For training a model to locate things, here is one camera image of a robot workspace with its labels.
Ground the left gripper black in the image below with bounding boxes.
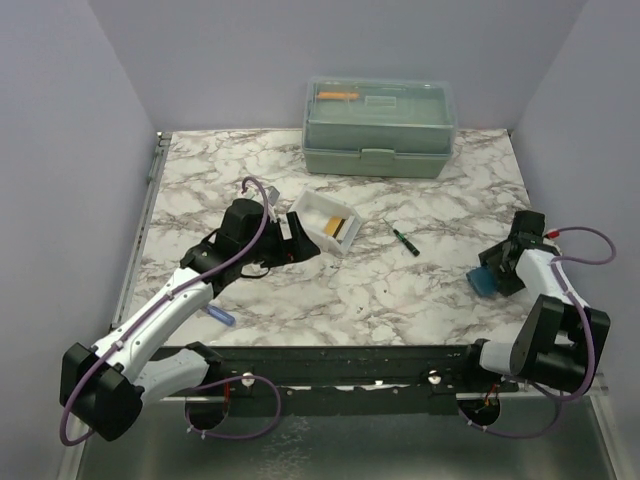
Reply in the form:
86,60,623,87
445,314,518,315
241,212,320,268

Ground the blue leather card holder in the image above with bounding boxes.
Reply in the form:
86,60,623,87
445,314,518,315
466,266,497,298

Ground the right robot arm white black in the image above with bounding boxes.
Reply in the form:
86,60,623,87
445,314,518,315
459,210,616,401

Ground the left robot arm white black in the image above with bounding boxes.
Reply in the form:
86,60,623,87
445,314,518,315
59,199,320,446

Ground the white plastic card tray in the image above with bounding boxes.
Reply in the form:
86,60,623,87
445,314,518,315
289,187,363,256

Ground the gold card in tray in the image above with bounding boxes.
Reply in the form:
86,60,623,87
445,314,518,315
323,216,348,242

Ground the small green black screwdriver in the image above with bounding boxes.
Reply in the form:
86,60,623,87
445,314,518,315
383,219,420,257

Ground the green plastic toolbox clear lid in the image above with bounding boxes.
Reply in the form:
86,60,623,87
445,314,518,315
302,77,458,179

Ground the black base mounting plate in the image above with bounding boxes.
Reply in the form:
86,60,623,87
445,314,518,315
178,343,501,416

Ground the orange tool inside toolbox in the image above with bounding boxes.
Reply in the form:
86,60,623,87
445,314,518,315
316,91,360,101

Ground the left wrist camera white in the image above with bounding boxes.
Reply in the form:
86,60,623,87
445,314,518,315
266,186,280,222

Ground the blue red handled screwdriver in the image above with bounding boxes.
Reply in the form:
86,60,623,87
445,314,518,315
204,305,236,327

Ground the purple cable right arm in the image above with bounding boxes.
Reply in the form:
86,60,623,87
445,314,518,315
467,227,617,440

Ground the aluminium rail frame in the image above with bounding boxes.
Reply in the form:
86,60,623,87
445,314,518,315
54,130,619,480

